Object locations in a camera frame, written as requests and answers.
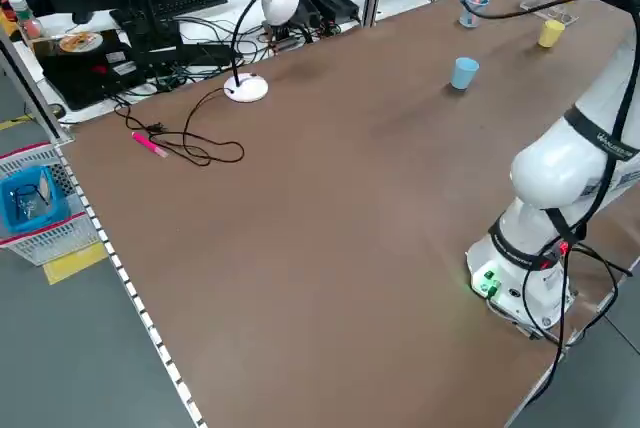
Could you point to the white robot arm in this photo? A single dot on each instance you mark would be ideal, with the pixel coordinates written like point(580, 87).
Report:
point(555, 168)

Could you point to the black keyboard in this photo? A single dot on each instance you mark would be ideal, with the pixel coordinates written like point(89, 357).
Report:
point(190, 3)

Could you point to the yellow plastic cup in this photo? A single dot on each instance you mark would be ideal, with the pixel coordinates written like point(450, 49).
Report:
point(551, 34)

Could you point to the white desk lamp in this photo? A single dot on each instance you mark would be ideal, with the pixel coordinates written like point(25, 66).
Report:
point(246, 90)

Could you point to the blue plastic box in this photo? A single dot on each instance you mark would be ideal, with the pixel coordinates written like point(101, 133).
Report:
point(35, 220)

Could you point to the white plastic basket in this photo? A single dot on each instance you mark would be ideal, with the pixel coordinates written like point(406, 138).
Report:
point(50, 248)

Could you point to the black power supply box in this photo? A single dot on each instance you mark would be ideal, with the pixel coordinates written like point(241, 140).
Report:
point(332, 0)

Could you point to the clear blue pen holder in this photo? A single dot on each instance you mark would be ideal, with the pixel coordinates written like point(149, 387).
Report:
point(470, 15)

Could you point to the round plate with food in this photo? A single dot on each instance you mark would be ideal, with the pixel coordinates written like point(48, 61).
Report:
point(80, 43)

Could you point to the black flat case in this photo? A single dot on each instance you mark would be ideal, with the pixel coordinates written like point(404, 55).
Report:
point(85, 78)

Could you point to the clear bottle red contents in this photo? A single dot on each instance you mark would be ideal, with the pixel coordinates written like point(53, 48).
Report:
point(27, 20)

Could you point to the pink marker pen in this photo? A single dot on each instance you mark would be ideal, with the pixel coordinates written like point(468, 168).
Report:
point(150, 144)

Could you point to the blue plastic cup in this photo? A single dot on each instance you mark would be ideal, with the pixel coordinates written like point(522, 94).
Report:
point(464, 75)

